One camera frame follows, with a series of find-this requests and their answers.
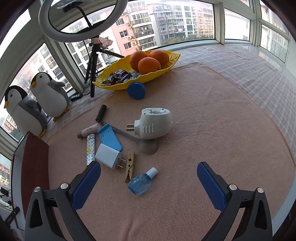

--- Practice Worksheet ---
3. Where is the white ring light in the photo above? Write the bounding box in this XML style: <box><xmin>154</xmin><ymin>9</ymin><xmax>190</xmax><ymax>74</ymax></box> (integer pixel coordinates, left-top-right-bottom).
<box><xmin>38</xmin><ymin>1</ymin><xmax>128</xmax><ymax>43</ymax></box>

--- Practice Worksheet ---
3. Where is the plush penguin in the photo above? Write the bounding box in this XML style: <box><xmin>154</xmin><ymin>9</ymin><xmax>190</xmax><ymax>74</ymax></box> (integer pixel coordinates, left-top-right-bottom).
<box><xmin>4</xmin><ymin>85</ymin><xmax>47</xmax><ymax>137</ymax></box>
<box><xmin>30</xmin><ymin>72</ymin><xmax>70</xmax><ymax>122</ymax></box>

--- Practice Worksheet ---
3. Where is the right plush penguin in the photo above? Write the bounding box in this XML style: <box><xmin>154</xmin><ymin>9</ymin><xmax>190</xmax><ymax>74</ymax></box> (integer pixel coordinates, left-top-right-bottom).
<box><xmin>30</xmin><ymin>72</ymin><xmax>70</xmax><ymax>122</ymax></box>

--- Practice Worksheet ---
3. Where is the black cylinder lipstick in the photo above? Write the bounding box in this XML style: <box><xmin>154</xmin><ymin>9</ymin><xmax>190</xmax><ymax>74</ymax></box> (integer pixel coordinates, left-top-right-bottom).
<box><xmin>95</xmin><ymin>104</ymin><xmax>107</xmax><ymax>123</ymax></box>

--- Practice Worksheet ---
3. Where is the pink towel mat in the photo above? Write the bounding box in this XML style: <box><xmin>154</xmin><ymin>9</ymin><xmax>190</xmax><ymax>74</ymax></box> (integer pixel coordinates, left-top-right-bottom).
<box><xmin>48</xmin><ymin>63</ymin><xmax>295</xmax><ymax>240</ymax></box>

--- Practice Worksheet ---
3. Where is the orange fruit back right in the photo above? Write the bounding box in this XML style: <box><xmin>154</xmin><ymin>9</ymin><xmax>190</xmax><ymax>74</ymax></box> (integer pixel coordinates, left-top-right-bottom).
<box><xmin>149</xmin><ymin>50</ymin><xmax>170</xmax><ymax>68</ymax></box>

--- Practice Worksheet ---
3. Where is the wrapped candies pile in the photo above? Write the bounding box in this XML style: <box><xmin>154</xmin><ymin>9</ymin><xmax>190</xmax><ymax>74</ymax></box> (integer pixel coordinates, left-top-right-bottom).
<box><xmin>102</xmin><ymin>69</ymin><xmax>140</xmax><ymax>86</ymax></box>

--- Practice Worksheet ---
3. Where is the blue round lid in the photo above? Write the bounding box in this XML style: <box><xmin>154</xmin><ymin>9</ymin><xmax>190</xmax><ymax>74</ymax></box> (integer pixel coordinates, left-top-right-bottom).
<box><xmin>127</xmin><ymin>82</ymin><xmax>146</xmax><ymax>100</ymax></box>

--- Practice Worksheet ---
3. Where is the pink cosmetic tube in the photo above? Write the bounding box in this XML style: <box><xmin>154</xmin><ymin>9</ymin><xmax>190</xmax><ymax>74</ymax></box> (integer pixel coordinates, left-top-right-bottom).
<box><xmin>77</xmin><ymin>123</ymin><xmax>101</xmax><ymax>138</ymax></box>

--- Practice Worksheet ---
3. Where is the checked grey cloth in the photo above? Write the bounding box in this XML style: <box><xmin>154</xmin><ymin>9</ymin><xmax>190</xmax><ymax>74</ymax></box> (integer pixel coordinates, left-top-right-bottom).
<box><xmin>45</xmin><ymin>45</ymin><xmax>295</xmax><ymax>149</ymax></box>

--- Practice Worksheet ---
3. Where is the blue liquid bottle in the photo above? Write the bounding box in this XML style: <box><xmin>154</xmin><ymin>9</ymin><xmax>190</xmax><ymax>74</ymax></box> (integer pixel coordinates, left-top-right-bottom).
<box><xmin>127</xmin><ymin>167</ymin><xmax>158</xmax><ymax>196</ymax></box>

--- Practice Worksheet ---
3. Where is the yellow leaf-shaped tray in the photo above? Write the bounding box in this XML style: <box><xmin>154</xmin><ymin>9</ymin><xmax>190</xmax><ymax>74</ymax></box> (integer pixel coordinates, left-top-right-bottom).
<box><xmin>92</xmin><ymin>49</ymin><xmax>181</xmax><ymax>91</ymax></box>

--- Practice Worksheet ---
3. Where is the red white cardboard box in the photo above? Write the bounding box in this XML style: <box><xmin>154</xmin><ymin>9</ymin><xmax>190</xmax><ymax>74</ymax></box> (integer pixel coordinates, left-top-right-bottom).
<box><xmin>11</xmin><ymin>132</ymin><xmax>49</xmax><ymax>230</ymax></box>

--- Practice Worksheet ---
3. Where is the blue phone stand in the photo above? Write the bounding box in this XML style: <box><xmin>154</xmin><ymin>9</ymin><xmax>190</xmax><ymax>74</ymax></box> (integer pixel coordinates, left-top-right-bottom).
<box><xmin>97</xmin><ymin>123</ymin><xmax>122</xmax><ymax>152</ymax></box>

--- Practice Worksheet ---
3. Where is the wooden clothespin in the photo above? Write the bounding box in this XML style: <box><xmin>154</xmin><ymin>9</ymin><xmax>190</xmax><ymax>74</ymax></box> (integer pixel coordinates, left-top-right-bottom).
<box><xmin>125</xmin><ymin>152</ymin><xmax>135</xmax><ymax>183</ymax></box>

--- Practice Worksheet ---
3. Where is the orange fruit front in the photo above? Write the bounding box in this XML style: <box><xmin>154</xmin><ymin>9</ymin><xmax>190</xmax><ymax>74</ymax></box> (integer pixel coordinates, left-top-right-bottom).
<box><xmin>138</xmin><ymin>57</ymin><xmax>162</xmax><ymax>75</ymax></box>

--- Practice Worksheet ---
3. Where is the black tripod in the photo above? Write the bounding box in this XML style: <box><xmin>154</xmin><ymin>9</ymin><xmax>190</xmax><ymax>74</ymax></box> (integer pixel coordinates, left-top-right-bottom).
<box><xmin>85</xmin><ymin>37</ymin><xmax>124</xmax><ymax>98</ymax></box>

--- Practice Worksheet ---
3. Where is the white plug-in repellent device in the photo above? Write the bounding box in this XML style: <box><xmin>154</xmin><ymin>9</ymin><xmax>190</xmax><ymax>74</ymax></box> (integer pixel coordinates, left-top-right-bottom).
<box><xmin>126</xmin><ymin>108</ymin><xmax>173</xmax><ymax>140</ymax></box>

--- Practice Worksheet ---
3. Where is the left plush penguin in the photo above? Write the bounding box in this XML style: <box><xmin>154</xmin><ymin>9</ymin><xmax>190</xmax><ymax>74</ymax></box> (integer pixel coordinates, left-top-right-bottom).
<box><xmin>4</xmin><ymin>85</ymin><xmax>47</xmax><ymax>137</ymax></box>

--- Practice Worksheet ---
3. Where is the white usb charger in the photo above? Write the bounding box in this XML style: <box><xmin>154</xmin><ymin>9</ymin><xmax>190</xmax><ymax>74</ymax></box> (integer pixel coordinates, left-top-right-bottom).
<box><xmin>95</xmin><ymin>144</ymin><xmax>125</xmax><ymax>170</ymax></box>

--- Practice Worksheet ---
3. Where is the patterned white lighter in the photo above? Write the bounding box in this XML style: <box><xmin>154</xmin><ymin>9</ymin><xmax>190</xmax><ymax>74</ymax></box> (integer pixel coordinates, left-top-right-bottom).
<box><xmin>86</xmin><ymin>133</ymin><xmax>95</xmax><ymax>166</ymax></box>

